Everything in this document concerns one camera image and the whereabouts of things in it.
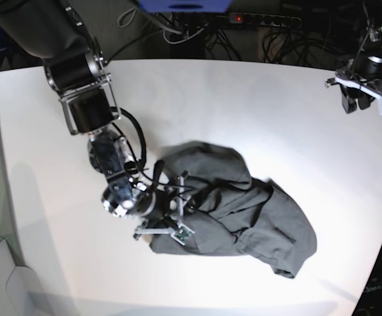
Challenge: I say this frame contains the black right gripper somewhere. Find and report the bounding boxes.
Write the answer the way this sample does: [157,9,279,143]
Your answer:
[131,187,178,220]

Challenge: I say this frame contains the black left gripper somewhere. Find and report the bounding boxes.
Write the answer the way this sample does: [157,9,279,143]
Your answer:
[336,57,382,114]

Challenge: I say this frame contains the dark grey t-shirt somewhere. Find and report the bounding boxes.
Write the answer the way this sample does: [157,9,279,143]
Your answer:
[150,141,317,278]

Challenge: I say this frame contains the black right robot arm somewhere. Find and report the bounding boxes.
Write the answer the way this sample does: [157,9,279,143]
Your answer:
[0,1,176,221]

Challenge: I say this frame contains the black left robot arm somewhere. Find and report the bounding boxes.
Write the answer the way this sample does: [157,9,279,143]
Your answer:
[332,1,382,116]

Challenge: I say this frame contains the black power strip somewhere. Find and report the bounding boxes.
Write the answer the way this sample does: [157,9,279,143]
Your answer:
[228,13,302,28]

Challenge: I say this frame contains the grey bin corner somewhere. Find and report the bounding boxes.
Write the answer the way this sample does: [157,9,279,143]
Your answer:
[0,239,47,315]

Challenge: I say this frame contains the blue box overhead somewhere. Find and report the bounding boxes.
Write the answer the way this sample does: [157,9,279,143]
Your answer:
[139,0,231,13]

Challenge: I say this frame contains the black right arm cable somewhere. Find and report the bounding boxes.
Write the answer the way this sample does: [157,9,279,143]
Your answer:
[110,105,147,172]

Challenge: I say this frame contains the white coiled cable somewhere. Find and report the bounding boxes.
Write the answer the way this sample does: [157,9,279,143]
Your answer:
[116,5,137,28]

